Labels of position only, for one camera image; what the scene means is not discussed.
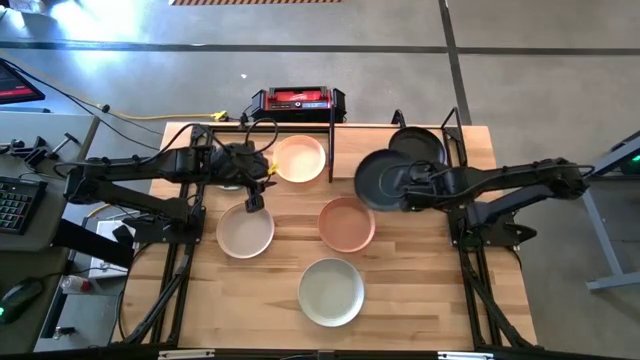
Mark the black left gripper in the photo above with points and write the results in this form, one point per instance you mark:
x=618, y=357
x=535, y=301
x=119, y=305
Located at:
x=240, y=165

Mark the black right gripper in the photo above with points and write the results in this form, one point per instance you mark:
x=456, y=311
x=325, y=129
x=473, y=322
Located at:
x=427, y=190

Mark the dark navy plate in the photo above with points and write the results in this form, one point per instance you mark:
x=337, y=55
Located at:
x=370, y=180

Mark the beige plate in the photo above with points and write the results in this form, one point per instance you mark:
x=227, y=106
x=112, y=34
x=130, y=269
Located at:
x=245, y=235

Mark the peach plate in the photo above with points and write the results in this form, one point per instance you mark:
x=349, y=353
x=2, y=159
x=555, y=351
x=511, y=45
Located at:
x=299, y=159

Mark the terracotta plate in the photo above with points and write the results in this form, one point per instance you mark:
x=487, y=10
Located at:
x=346, y=225

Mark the pale grey-green plate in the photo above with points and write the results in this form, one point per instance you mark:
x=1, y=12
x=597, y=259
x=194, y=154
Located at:
x=331, y=292

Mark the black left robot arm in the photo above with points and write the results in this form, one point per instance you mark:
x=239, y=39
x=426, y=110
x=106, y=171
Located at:
x=150, y=167

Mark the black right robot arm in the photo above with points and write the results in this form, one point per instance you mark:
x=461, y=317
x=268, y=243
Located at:
x=525, y=175

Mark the white plate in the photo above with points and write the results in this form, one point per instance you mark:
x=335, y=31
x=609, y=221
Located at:
x=230, y=188

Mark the black dish rack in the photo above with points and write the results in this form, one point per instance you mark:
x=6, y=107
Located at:
x=331, y=150

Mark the red black jobsite radio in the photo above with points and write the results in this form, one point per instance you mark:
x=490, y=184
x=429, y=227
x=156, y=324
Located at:
x=297, y=102

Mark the white box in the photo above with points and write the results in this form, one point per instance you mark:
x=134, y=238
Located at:
x=105, y=275

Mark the black flat panel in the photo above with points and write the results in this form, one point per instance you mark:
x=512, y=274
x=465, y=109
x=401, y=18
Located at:
x=85, y=242

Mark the clear bottle red cap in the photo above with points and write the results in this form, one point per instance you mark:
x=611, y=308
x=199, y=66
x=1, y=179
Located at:
x=75, y=285

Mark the grey metal stand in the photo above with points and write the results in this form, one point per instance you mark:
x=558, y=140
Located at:
x=607, y=250

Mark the grey desk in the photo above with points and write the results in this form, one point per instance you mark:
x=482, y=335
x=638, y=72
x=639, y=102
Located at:
x=45, y=125

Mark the black desk clamp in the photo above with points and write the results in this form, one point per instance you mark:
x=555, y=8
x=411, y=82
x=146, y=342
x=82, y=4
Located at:
x=30, y=152

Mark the small black clip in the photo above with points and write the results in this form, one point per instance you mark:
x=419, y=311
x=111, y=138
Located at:
x=64, y=330

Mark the black keyboard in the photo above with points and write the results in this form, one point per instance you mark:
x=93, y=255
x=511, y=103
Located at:
x=17, y=205

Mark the black computer mouse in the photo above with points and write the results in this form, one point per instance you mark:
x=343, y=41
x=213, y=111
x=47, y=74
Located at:
x=22, y=295

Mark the dark computer monitor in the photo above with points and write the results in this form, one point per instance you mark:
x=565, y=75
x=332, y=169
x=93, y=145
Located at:
x=15, y=85

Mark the black aluminium rig frame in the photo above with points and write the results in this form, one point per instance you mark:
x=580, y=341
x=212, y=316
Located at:
x=170, y=300

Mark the silver bracket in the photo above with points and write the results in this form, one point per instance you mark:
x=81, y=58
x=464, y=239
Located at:
x=465, y=355
x=185, y=354

